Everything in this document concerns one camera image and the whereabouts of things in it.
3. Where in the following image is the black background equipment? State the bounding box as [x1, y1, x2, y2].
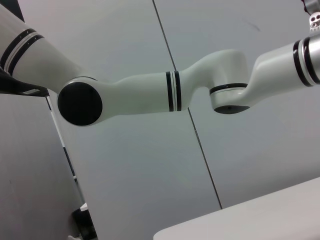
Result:
[66, 203, 99, 240]

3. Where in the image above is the black robot torso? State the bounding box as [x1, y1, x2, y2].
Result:
[0, 66, 50, 97]

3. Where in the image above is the white perforated bracket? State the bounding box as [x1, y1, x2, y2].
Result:
[308, 13, 320, 32]

